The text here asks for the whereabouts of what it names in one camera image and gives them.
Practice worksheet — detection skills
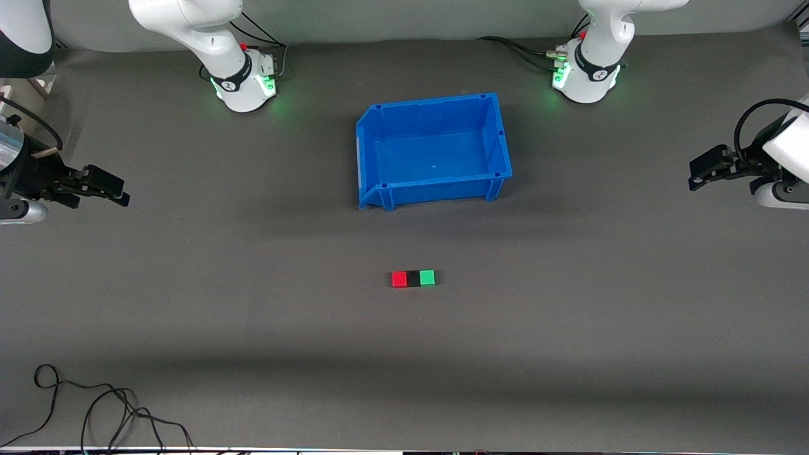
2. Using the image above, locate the blue plastic storage bin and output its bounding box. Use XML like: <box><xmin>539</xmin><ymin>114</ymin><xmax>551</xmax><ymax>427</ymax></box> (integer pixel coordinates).
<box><xmin>356</xmin><ymin>93</ymin><xmax>513</xmax><ymax>212</ymax></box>

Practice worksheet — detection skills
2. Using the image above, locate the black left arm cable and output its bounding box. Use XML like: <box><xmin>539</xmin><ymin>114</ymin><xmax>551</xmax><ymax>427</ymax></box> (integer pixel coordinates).
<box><xmin>733</xmin><ymin>97</ymin><xmax>809</xmax><ymax>166</ymax></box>

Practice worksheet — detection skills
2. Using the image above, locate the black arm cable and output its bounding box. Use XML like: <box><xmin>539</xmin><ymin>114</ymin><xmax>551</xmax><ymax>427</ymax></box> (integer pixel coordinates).
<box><xmin>0</xmin><ymin>95</ymin><xmax>64</xmax><ymax>152</ymax></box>
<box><xmin>733</xmin><ymin>97</ymin><xmax>809</xmax><ymax>166</ymax></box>

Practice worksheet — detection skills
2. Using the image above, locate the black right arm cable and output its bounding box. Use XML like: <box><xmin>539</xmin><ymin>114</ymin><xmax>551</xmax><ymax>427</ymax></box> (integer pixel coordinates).
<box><xmin>0</xmin><ymin>95</ymin><xmax>64</xmax><ymax>152</ymax></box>

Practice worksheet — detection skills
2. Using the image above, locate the thin black loose cable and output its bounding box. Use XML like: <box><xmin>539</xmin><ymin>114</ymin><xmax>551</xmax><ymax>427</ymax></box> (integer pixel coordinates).
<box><xmin>0</xmin><ymin>364</ymin><xmax>194</xmax><ymax>455</ymax></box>

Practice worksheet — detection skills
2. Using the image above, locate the black right base cable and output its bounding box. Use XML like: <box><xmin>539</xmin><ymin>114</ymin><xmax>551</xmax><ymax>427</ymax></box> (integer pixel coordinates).
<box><xmin>229</xmin><ymin>11</ymin><xmax>289</xmax><ymax>80</ymax></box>

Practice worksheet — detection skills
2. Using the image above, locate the black base cable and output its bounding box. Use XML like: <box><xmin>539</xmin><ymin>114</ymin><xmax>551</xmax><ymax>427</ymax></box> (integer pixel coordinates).
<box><xmin>229</xmin><ymin>11</ymin><xmax>289</xmax><ymax>80</ymax></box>
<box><xmin>477</xmin><ymin>34</ymin><xmax>571</xmax><ymax>72</ymax></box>

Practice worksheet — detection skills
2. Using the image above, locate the black left base cable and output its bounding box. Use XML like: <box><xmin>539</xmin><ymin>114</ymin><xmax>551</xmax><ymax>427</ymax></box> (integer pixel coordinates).
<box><xmin>477</xmin><ymin>34</ymin><xmax>571</xmax><ymax>72</ymax></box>

